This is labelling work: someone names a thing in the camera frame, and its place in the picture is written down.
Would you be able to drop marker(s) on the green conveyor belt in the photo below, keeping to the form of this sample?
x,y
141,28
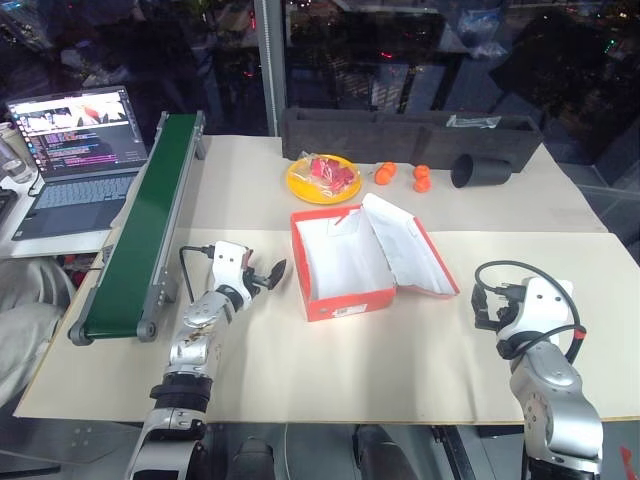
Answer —
x,y
145,225

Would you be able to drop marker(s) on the open grey laptop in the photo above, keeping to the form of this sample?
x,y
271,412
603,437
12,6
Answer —
x,y
75,195

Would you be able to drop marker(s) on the clear plastic bag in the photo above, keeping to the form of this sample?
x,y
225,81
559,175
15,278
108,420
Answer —
x,y
472,121

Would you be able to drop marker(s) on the dark grey foam tray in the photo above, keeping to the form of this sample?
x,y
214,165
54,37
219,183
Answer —
x,y
360,137

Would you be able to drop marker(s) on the grey window frame post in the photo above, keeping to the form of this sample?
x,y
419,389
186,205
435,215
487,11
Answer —
x,y
270,65

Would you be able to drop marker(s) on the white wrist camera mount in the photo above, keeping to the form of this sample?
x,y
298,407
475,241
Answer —
x,y
227,260
542,305

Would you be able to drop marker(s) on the orange rubber toy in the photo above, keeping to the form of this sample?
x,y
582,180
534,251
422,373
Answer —
x,y
385,174
422,180

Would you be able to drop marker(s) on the clear plastic bottle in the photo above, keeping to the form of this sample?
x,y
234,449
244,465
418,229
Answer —
x,y
15,160

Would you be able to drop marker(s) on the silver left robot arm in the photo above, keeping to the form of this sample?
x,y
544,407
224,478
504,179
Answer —
x,y
192,345

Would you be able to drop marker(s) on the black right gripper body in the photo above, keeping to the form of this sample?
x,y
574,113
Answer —
x,y
502,312

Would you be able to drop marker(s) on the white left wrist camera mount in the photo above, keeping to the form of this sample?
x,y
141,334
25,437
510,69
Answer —
x,y
227,260

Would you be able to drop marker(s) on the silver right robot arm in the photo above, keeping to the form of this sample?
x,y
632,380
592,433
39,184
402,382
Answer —
x,y
555,400

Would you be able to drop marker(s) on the grey metal base plate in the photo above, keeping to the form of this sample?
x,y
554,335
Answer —
x,y
50,440

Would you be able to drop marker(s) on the black handheld device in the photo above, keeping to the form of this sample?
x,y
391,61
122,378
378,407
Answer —
x,y
6,210

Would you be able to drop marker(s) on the orange shoe box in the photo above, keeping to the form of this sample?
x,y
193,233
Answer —
x,y
350,305

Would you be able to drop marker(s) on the beige cardboard sheet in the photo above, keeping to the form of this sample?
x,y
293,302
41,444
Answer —
x,y
240,200
325,370

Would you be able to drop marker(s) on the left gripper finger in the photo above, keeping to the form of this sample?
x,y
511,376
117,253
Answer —
x,y
269,283
280,270

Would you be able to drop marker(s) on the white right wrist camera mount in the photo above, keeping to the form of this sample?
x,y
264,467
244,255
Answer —
x,y
542,305

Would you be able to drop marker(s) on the black cylindrical cup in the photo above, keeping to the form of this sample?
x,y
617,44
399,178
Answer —
x,y
482,172

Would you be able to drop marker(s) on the red snacks in clear bag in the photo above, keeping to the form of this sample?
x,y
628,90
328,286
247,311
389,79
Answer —
x,y
330,172

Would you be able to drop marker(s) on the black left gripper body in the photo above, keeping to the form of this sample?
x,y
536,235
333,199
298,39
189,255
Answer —
x,y
251,275

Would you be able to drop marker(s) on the yellow plate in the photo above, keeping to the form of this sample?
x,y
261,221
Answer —
x,y
300,187

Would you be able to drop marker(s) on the person at left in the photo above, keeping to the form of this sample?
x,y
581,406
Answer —
x,y
25,325

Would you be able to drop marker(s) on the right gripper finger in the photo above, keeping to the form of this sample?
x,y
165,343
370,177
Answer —
x,y
484,320
482,298

